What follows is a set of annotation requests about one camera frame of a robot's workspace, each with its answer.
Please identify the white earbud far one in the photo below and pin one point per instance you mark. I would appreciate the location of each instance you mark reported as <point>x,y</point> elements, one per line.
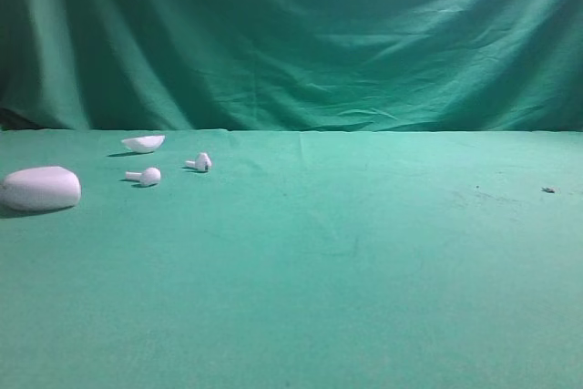
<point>202,163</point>

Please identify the green table cloth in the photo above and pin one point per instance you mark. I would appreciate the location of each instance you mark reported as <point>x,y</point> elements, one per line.
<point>300,260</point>

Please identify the white earbud charging case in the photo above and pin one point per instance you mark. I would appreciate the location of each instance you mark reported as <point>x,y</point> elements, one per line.
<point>41,189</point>

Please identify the white case lid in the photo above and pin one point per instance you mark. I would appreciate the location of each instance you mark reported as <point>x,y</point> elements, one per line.
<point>144,144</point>

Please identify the green backdrop cloth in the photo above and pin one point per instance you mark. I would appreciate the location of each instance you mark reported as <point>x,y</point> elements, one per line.
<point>299,65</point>

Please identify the white earbud near case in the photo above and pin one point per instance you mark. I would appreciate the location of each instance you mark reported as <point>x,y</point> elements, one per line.
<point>146,178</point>

